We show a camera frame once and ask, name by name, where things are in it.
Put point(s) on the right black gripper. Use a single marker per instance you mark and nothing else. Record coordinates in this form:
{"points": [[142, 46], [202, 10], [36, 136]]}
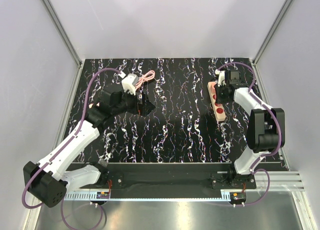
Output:
{"points": [[219, 100]]}

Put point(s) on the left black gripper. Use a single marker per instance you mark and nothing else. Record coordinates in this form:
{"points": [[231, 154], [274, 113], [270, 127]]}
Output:
{"points": [[146, 107]]}

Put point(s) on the wooden red socket power strip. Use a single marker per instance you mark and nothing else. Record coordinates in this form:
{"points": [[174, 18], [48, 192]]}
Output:
{"points": [[218, 109]]}

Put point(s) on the pink square charger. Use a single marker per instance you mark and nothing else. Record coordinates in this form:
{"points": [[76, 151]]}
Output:
{"points": [[213, 88]]}

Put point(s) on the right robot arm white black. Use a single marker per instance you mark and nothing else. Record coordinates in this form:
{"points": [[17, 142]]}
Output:
{"points": [[265, 133]]}

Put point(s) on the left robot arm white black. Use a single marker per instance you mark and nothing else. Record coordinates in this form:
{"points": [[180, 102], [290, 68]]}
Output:
{"points": [[49, 180]]}

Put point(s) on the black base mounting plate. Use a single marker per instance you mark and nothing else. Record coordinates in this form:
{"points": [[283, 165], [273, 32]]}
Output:
{"points": [[213, 175]]}

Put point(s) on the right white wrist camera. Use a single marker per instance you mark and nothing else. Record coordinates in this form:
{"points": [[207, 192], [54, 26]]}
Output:
{"points": [[221, 77]]}

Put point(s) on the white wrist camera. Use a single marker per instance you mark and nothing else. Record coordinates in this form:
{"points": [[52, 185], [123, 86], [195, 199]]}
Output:
{"points": [[221, 77], [129, 82]]}

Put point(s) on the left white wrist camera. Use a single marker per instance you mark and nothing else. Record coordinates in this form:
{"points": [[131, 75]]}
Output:
{"points": [[129, 82]]}

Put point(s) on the grey slotted cable duct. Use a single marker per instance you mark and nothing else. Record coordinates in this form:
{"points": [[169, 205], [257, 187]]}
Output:
{"points": [[87, 196]]}

